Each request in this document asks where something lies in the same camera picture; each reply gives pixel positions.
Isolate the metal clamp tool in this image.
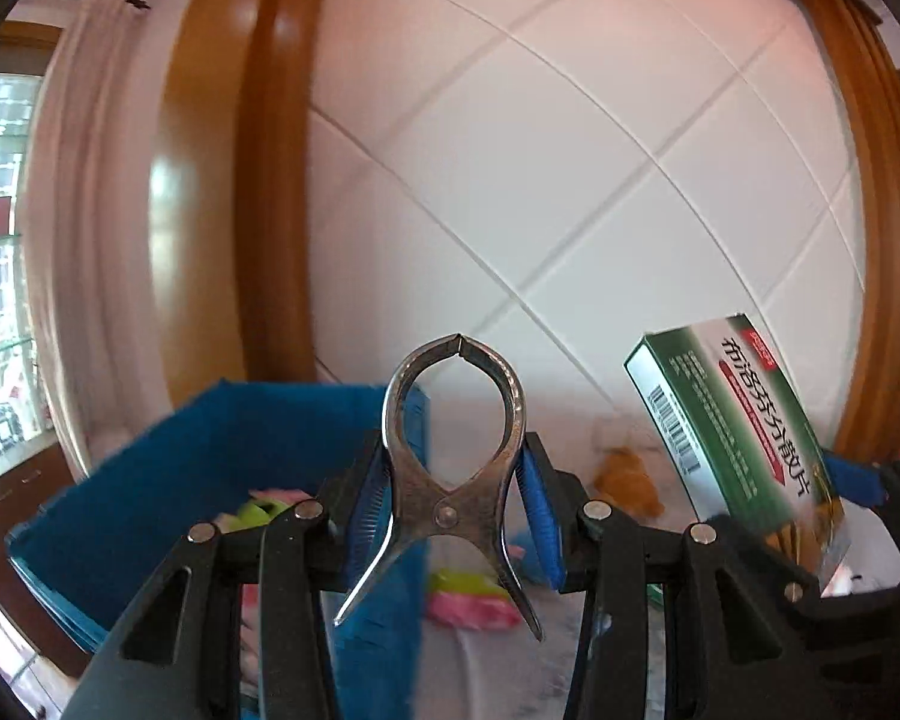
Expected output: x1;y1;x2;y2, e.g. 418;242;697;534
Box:
332;330;546;644

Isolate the pink green snack bag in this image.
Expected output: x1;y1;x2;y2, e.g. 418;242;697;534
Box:
425;569;521;632

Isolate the green frog plush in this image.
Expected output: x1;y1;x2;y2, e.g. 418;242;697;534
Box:
232;497;290;532

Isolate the wooden window cabinet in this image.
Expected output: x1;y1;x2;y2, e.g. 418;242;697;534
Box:
0;439;91;679

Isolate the pink sheer curtain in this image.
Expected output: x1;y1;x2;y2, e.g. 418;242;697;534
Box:
17;0;169;479

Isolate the blue plastic storage crate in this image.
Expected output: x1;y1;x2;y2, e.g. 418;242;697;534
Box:
6;380;427;718

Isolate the green medicine box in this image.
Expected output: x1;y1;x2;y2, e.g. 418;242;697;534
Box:
624;314;850;585

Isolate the brown teddy bear plush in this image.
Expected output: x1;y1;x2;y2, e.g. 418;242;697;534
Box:
593;447;665;520

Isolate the pink pig plush in crate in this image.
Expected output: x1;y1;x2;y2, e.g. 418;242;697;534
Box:
251;489;310;507

